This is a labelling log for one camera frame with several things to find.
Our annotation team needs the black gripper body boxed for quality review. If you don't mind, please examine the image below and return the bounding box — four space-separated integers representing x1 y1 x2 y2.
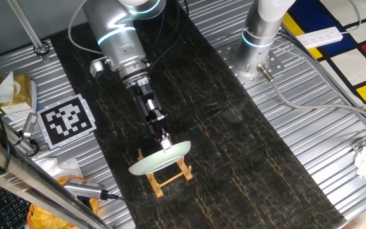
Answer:
128 78 170 141

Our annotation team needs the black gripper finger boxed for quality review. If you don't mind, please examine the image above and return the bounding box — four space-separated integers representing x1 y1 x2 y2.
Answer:
159 132 173 152

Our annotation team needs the pale green round plate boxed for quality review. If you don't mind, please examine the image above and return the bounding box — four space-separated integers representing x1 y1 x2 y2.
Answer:
128 141 192 176

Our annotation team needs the wooden dish rack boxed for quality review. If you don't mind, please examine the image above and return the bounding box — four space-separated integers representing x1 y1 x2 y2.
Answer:
137 148 194 198

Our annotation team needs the black white marker board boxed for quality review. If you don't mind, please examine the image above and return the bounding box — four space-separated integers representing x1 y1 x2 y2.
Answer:
36 93 97 150

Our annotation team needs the black marble pattern mat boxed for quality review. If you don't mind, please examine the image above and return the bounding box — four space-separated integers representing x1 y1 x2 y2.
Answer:
48 0 348 229

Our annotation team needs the white plastic bag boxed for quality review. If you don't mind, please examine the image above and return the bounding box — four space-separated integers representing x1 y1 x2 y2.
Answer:
33 157 84 179

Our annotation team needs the gold tissue box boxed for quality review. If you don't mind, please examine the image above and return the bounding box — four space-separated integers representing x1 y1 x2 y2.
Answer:
0 71 33 115

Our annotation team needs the aluminium pole with foot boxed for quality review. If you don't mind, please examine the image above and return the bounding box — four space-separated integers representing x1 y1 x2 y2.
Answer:
6 0 50 61

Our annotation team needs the black keyboard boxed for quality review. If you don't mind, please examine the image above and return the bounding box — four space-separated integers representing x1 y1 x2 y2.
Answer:
0 177 33 229

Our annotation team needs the white power strip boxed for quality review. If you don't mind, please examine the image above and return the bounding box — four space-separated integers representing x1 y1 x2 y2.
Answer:
295 26 344 50

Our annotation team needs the colour block floor mat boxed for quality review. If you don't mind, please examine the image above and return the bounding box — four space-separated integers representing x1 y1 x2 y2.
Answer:
281 0 366 106

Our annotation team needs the wrist-mounted camera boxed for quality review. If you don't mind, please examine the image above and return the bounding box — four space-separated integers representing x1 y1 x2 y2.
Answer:
89 57 109 79

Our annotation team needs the silver camera with black cable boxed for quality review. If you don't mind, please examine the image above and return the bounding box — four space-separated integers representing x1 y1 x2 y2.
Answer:
64 179 126 203

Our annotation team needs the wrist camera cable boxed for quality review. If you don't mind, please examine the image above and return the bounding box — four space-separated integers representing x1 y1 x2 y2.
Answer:
67 0 104 55

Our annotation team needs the silver camera on clamp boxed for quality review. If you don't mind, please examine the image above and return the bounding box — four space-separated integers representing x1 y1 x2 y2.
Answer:
21 113 39 139

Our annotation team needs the black camera clamp mount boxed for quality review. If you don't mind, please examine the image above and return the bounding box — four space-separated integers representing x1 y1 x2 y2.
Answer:
17 132 41 157

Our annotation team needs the grey robot base hose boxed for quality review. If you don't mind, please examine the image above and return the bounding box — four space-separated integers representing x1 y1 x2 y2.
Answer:
256 62 366 127

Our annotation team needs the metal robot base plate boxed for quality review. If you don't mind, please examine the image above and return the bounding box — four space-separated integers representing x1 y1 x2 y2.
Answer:
216 41 285 90

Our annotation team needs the metal frame beam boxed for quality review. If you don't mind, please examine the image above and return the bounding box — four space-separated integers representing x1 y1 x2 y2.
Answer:
0 130 111 229

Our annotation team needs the power strip cord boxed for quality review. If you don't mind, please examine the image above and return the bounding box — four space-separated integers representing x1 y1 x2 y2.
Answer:
340 0 362 35

